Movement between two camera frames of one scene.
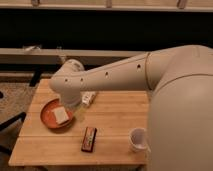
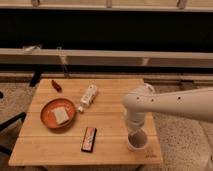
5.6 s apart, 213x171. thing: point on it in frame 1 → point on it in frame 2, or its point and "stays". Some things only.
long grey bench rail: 53,55 stays
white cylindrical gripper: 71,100 → 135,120
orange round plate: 48,117 stays
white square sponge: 61,115 stays
